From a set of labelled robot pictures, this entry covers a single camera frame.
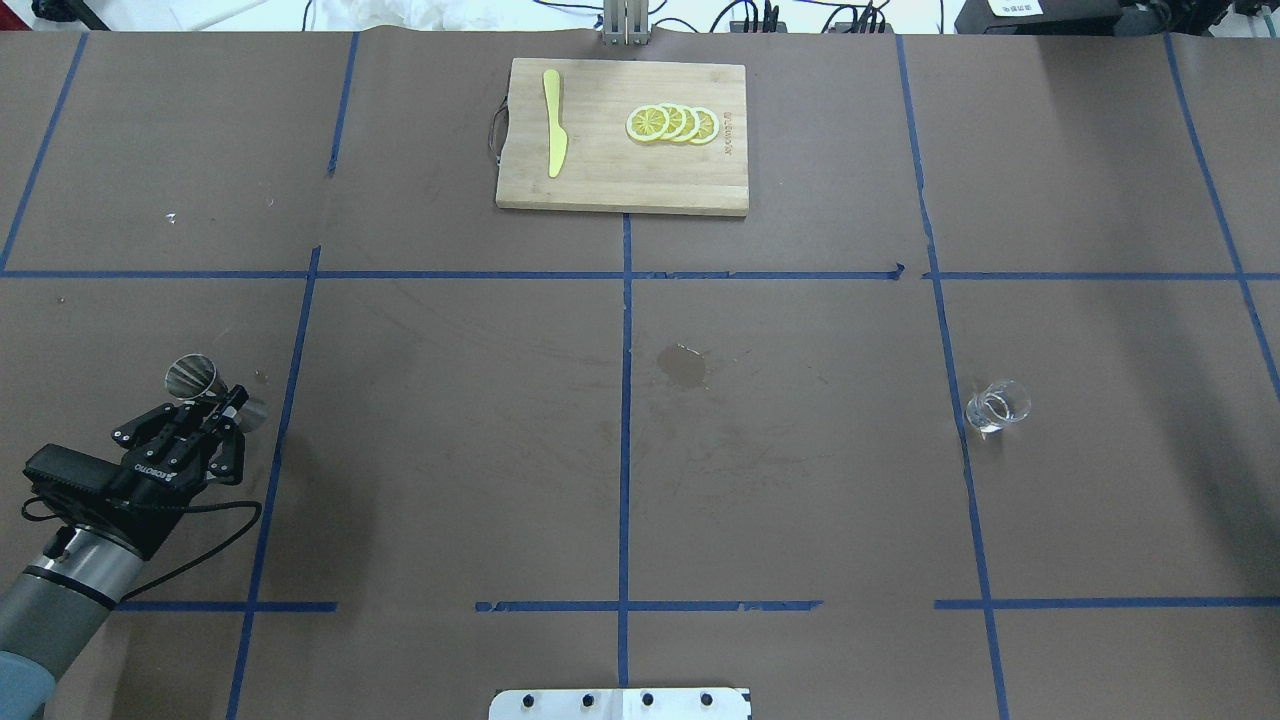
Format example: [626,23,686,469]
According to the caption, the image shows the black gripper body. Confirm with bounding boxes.
[105,425,241,530]

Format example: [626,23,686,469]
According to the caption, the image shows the steel jigger measuring cup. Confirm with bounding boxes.
[163,354,268,433]

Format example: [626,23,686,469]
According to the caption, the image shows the small glass beaker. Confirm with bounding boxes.
[964,379,1032,434]

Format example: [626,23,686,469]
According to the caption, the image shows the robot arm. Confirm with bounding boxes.
[1,386,266,719]

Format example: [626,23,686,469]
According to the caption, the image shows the yellow plastic knife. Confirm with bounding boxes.
[541,68,570,179]

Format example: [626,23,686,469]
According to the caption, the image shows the wooden cutting board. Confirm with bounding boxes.
[495,56,750,217]

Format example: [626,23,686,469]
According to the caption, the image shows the white crumpled cloth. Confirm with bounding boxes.
[352,1,521,31]

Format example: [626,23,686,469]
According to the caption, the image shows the lemon slices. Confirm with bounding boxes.
[623,102,723,146]

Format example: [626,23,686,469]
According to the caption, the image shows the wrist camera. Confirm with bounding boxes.
[23,445,125,524]

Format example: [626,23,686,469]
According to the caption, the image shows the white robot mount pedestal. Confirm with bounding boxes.
[486,687,753,719]

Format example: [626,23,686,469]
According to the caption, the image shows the aluminium frame post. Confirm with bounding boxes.
[600,0,652,46]

